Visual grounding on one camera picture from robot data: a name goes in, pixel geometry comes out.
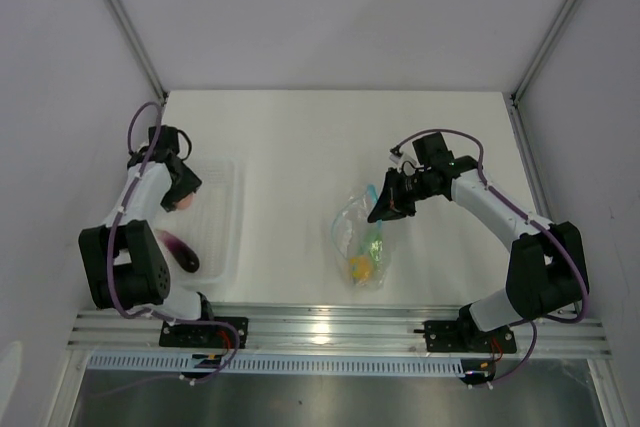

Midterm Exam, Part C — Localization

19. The green toy vegetable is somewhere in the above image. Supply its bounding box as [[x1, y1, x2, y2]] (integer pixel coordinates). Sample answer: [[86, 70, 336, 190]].
[[360, 226, 384, 263]]

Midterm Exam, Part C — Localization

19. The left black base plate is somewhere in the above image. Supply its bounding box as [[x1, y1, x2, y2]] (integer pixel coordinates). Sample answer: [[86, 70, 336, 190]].
[[159, 317, 249, 350]]

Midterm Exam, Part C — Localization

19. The left aluminium frame post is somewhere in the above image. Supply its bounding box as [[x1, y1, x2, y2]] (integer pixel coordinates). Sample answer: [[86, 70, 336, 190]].
[[103, 0, 168, 103]]

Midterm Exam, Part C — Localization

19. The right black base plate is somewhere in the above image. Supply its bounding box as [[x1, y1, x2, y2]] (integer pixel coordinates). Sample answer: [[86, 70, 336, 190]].
[[414, 320, 517, 354]]

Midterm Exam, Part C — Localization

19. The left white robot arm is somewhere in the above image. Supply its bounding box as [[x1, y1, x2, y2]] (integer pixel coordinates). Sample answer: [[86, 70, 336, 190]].
[[78, 125, 217, 347]]

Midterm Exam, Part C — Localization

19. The white slotted cable duct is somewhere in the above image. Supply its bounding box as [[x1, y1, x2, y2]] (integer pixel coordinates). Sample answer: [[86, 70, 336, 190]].
[[87, 351, 465, 378]]

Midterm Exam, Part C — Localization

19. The white perforated plastic basket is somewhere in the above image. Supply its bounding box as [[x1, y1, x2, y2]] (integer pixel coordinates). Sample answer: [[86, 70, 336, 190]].
[[155, 156, 244, 289]]

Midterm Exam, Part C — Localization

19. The right aluminium frame post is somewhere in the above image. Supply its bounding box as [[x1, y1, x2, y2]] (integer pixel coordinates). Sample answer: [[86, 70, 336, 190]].
[[510, 0, 583, 108]]

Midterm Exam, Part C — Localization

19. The aluminium mounting rail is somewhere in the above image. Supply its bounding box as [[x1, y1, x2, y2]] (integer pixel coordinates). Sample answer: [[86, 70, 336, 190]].
[[67, 303, 612, 359]]

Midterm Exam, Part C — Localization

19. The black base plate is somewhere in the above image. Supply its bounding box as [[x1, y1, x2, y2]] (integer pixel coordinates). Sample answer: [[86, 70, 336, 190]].
[[159, 317, 249, 350], [414, 320, 517, 354]]

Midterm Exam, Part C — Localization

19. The clear zip top bag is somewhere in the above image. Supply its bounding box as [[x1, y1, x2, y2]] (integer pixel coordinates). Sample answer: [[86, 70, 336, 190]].
[[329, 184, 391, 290]]

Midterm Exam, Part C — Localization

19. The yellow toy lemon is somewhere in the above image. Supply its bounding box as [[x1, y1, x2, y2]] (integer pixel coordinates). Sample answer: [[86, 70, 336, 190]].
[[348, 255, 375, 284]]

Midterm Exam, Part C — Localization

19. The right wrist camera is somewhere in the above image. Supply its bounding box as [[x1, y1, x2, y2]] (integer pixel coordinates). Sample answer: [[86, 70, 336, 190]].
[[389, 146, 417, 167]]

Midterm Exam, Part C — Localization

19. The peach coloured egg toy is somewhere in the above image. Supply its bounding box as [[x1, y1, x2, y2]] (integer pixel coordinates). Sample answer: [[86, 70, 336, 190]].
[[176, 193, 195, 210]]

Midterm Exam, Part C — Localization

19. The aluminium frame post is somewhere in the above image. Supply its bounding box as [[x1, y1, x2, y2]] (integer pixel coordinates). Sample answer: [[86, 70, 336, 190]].
[[510, 0, 583, 108], [103, 0, 168, 103]]

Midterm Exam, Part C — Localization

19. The purple toy eggplant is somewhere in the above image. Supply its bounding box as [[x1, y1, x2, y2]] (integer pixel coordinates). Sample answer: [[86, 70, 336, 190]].
[[155, 229, 200, 274]]

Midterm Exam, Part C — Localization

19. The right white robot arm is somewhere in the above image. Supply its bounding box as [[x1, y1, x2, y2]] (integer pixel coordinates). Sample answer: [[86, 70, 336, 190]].
[[368, 129, 590, 351]]

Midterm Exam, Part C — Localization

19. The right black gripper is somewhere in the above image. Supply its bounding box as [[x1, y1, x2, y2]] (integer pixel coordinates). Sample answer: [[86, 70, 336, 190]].
[[368, 168, 440, 224]]

